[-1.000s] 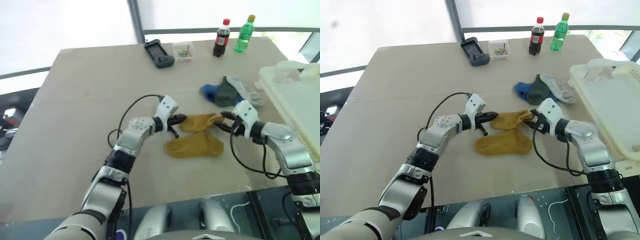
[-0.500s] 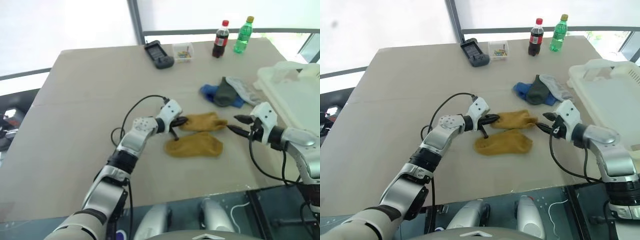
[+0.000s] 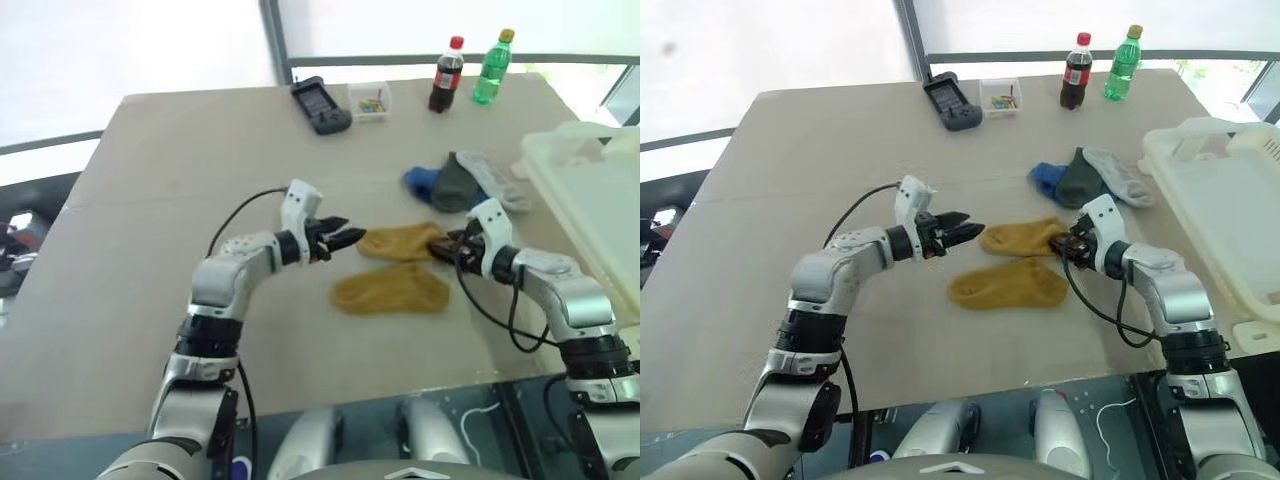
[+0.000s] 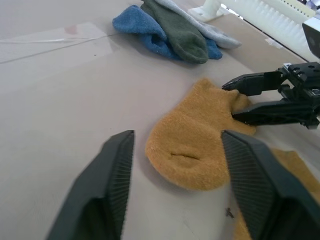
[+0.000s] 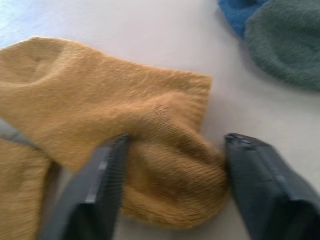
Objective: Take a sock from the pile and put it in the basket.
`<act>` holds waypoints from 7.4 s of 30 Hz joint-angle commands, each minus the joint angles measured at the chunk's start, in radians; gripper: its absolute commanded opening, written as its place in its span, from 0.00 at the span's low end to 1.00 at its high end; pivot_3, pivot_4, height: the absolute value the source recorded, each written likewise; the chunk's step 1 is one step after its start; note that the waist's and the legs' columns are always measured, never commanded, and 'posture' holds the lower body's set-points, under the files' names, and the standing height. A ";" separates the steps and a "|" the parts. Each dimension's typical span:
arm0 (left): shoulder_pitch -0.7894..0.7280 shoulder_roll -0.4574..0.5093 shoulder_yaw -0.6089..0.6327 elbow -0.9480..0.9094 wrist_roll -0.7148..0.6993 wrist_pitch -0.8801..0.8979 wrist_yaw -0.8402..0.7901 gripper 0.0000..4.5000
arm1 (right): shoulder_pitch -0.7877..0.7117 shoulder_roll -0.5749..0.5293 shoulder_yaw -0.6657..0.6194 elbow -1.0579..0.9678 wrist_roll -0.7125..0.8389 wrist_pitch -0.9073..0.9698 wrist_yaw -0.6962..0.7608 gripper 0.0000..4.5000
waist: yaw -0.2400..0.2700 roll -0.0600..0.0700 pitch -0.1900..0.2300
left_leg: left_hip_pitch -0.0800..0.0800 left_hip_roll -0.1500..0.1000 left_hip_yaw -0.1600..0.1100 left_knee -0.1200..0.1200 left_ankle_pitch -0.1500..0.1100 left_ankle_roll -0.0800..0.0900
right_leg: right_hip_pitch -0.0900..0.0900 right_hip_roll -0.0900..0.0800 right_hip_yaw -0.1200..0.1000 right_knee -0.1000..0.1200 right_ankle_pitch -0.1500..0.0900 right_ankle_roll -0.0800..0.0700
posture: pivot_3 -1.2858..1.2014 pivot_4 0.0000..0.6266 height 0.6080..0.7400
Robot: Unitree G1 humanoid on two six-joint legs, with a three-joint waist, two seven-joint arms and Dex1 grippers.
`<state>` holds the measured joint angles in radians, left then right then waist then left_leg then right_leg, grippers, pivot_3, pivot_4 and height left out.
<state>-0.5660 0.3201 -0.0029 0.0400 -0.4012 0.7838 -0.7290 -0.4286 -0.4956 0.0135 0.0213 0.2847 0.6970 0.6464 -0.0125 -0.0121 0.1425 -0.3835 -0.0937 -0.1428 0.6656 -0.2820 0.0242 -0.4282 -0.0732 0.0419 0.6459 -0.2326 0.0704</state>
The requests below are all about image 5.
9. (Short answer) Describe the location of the blue sock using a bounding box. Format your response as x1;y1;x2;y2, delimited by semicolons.
216;0;270;40

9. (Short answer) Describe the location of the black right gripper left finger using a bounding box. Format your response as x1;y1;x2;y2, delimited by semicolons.
37;133;130;240

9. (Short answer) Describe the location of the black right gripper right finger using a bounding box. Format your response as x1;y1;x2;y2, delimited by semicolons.
224;133;320;240

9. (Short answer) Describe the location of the mustard yellow sock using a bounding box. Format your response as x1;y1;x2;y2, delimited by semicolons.
0;36;230;230
0;138;53;240

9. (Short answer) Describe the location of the green sock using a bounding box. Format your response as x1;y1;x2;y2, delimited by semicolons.
244;0;320;92

